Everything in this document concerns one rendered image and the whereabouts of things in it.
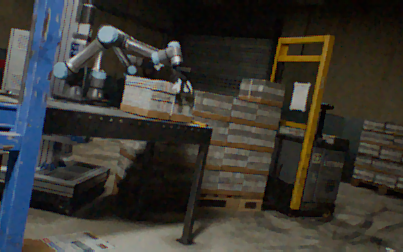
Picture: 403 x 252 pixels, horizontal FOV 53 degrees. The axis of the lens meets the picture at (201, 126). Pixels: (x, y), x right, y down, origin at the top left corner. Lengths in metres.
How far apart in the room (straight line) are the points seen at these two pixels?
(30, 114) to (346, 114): 8.82
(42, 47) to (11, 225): 0.68
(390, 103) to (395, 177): 2.28
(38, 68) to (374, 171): 7.05
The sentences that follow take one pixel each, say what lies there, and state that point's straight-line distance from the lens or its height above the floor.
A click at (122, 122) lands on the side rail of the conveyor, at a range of 2.17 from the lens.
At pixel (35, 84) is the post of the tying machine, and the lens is 1.64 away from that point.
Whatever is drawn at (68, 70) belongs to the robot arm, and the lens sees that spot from 2.94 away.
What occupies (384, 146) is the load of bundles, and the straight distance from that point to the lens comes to 8.04.
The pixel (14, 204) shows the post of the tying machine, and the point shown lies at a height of 0.44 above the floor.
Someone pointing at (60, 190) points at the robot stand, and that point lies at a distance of 3.03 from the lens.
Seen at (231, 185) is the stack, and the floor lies 0.24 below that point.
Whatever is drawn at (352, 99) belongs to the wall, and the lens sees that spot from 9.97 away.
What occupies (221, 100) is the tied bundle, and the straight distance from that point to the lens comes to 3.70.
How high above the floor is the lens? 0.94
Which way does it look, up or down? 3 degrees down
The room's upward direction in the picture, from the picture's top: 11 degrees clockwise
